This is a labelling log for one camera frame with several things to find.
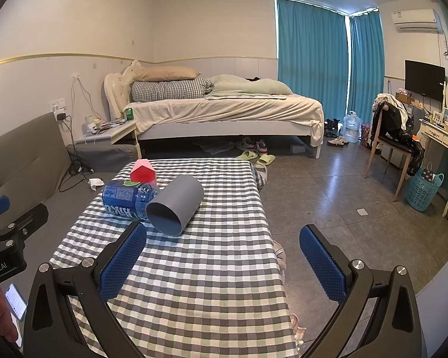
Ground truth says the person's left hand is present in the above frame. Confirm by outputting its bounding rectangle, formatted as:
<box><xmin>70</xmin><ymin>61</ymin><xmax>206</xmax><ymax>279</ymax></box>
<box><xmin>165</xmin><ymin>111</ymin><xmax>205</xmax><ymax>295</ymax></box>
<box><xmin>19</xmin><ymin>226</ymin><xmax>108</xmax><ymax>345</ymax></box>
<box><xmin>0</xmin><ymin>285</ymin><xmax>20</xmax><ymax>355</ymax></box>

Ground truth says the checkered tablecloth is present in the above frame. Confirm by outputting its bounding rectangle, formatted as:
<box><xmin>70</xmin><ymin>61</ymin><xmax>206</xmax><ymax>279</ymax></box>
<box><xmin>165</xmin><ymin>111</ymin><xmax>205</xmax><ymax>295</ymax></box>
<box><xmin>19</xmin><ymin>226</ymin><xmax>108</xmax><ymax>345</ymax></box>
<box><xmin>48</xmin><ymin>158</ymin><xmax>297</xmax><ymax>358</ymax></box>

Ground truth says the blue plastic bottle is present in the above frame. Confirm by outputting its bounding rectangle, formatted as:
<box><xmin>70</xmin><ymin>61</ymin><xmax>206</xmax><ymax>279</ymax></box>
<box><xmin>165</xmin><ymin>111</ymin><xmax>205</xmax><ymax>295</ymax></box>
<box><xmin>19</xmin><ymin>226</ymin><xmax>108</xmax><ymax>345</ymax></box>
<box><xmin>102</xmin><ymin>179</ymin><xmax>160</xmax><ymax>221</ymax></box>

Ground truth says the grey sofa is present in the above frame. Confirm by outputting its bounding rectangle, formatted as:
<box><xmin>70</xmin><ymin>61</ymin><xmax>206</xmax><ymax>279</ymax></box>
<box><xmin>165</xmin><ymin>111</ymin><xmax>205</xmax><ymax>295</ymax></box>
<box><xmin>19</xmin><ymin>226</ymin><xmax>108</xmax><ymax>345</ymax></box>
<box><xmin>0</xmin><ymin>112</ymin><xmax>135</xmax><ymax>232</ymax></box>

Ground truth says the black television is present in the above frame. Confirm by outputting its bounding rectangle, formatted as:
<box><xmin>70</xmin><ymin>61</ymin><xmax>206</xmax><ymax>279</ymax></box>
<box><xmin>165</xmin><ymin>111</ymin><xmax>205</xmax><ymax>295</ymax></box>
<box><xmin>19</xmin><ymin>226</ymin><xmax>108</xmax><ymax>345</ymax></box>
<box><xmin>404</xmin><ymin>60</ymin><xmax>446</xmax><ymax>102</ymax></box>

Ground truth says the narrow teal curtain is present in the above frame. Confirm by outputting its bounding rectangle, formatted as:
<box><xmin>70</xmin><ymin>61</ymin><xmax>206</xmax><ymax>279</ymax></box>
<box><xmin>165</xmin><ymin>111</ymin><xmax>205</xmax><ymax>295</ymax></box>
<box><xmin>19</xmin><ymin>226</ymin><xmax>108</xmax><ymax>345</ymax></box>
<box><xmin>349</xmin><ymin>9</ymin><xmax>385</xmax><ymax>124</ymax></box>

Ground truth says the smartphone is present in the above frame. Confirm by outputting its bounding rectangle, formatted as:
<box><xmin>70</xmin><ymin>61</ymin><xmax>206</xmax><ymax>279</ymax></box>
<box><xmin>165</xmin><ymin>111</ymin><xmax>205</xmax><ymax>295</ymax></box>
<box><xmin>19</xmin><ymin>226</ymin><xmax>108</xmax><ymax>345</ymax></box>
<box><xmin>5</xmin><ymin>283</ymin><xmax>27</xmax><ymax>321</ymax></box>

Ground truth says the black jacket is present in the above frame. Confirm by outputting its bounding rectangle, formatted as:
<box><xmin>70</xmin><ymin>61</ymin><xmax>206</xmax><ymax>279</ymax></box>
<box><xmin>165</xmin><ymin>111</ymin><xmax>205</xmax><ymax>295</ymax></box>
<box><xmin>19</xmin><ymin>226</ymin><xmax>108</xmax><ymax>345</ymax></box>
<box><xmin>371</xmin><ymin>102</ymin><xmax>424</xmax><ymax>176</ymax></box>

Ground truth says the white air conditioner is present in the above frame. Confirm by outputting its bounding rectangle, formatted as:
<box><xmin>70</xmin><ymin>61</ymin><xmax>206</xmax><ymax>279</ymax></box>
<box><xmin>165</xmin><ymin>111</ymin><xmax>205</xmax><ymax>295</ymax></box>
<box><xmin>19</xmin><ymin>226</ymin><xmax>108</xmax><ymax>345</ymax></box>
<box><xmin>391</xmin><ymin>8</ymin><xmax>444</xmax><ymax>32</ymax></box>

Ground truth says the checkered quilt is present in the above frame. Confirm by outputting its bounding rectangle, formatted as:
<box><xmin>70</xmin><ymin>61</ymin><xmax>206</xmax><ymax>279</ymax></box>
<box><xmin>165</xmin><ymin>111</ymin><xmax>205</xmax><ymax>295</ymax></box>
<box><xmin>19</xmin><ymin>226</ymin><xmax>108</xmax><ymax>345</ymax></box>
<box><xmin>131</xmin><ymin>78</ymin><xmax>214</xmax><ymax>103</ymax></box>

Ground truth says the white garment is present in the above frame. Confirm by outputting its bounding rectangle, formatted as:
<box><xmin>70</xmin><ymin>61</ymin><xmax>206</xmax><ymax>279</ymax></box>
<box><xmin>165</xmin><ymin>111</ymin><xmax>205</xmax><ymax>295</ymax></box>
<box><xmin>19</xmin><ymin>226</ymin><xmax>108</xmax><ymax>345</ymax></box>
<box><xmin>373</xmin><ymin>92</ymin><xmax>413</xmax><ymax>129</ymax></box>

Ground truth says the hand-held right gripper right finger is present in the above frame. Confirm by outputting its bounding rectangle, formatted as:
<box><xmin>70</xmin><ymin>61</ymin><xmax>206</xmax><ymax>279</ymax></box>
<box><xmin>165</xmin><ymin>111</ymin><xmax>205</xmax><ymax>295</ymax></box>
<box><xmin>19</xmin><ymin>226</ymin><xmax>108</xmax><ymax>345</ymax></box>
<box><xmin>299</xmin><ymin>224</ymin><xmax>428</xmax><ymax>358</ymax></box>

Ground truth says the wide teal curtain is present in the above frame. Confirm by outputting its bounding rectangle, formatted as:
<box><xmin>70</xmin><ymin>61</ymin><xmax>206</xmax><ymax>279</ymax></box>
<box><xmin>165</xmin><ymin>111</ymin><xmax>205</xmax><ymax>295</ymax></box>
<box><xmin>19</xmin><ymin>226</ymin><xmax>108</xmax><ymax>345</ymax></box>
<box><xmin>275</xmin><ymin>0</ymin><xmax>349</xmax><ymax>118</ymax></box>

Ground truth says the wooden chair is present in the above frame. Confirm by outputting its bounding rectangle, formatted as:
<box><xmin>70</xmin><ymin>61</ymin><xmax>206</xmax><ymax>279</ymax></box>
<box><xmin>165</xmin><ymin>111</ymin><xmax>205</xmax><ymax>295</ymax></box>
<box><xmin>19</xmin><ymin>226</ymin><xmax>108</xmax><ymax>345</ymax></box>
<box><xmin>364</xmin><ymin>101</ymin><xmax>419</xmax><ymax>202</ymax></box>

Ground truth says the beige pillow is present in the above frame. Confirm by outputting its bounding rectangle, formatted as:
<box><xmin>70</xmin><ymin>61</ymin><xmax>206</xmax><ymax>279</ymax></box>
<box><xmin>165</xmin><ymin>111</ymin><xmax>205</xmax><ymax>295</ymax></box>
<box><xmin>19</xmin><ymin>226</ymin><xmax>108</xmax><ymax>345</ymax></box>
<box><xmin>132</xmin><ymin>66</ymin><xmax>201</xmax><ymax>82</ymax></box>

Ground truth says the black charger cable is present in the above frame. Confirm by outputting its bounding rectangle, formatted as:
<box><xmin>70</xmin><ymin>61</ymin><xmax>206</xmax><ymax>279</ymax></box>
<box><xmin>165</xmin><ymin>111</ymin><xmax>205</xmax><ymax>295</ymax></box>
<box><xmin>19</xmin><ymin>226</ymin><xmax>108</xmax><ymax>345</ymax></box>
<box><xmin>57</xmin><ymin>112</ymin><xmax>94</xmax><ymax>193</ymax></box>

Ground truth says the beige bed sheet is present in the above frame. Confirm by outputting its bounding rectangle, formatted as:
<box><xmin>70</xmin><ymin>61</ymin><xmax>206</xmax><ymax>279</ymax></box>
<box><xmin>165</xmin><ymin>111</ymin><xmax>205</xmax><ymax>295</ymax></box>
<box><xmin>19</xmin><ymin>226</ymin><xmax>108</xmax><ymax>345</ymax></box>
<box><xmin>123</xmin><ymin>94</ymin><xmax>325</xmax><ymax>146</ymax></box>

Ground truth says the pink slipper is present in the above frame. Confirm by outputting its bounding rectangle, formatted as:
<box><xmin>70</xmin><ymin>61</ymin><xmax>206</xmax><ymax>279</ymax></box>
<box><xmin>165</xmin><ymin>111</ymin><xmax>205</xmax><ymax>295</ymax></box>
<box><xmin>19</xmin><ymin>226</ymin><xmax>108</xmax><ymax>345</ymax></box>
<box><xmin>272</xmin><ymin>240</ymin><xmax>286</xmax><ymax>269</ymax></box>

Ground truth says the light green blanket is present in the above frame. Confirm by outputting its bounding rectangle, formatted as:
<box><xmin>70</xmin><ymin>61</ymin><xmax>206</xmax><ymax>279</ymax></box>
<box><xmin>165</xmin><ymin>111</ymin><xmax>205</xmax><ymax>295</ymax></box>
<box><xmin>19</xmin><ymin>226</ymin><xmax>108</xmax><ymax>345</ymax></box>
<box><xmin>205</xmin><ymin>75</ymin><xmax>292</xmax><ymax>98</ymax></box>

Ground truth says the white nightstand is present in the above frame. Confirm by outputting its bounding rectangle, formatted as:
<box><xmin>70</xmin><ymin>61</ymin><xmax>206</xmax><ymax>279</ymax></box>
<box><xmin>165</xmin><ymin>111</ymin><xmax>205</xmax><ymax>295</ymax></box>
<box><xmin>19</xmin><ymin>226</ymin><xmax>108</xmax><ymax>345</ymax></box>
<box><xmin>75</xmin><ymin>119</ymin><xmax>142</xmax><ymax>159</ymax></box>

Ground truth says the grey cup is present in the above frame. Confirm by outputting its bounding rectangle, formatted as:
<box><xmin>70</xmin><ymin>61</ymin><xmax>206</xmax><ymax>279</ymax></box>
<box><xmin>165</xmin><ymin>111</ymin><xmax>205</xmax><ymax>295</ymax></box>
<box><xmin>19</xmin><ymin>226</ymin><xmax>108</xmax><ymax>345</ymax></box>
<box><xmin>145</xmin><ymin>175</ymin><xmax>205</xmax><ymax>237</ymax></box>

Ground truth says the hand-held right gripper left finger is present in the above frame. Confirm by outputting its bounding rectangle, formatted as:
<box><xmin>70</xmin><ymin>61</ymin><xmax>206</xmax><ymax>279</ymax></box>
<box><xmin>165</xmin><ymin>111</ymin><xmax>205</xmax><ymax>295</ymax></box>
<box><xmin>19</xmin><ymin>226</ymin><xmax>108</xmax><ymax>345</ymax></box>
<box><xmin>22</xmin><ymin>221</ymin><xmax>148</xmax><ymax>358</ymax></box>

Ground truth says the white bed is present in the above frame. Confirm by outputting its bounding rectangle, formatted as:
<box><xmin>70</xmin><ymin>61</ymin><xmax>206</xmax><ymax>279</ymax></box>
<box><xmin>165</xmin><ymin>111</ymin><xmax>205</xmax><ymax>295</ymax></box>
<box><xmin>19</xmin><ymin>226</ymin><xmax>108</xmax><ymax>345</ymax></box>
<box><xmin>104</xmin><ymin>60</ymin><xmax>325</xmax><ymax>159</ymax></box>

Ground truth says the red house-shaped box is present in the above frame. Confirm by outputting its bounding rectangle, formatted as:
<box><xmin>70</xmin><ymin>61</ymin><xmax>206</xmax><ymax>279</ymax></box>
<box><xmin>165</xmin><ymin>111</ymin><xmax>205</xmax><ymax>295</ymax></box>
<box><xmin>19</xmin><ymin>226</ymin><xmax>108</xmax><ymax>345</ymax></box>
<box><xmin>130</xmin><ymin>159</ymin><xmax>157</xmax><ymax>186</ymax></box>

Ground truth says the teal laundry basket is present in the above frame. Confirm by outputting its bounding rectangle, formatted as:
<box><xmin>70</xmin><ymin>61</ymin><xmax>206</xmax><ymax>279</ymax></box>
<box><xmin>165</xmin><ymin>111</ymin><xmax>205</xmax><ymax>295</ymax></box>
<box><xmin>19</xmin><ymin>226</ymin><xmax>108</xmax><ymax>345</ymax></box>
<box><xmin>406</xmin><ymin>168</ymin><xmax>444</xmax><ymax>211</ymax></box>

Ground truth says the clear water jug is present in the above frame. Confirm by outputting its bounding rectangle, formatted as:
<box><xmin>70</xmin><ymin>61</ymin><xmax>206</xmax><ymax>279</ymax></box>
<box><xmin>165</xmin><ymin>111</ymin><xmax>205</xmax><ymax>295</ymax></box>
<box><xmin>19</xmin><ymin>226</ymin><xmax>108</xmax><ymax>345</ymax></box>
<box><xmin>343</xmin><ymin>111</ymin><xmax>361</xmax><ymax>143</ymax></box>

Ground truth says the white dressing table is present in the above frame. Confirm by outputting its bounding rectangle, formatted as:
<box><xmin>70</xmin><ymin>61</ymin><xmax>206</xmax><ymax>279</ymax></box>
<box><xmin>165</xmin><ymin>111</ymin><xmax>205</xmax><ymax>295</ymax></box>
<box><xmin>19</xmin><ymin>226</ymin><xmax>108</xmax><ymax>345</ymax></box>
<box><xmin>418</xmin><ymin>117</ymin><xmax>448</xmax><ymax>219</ymax></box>

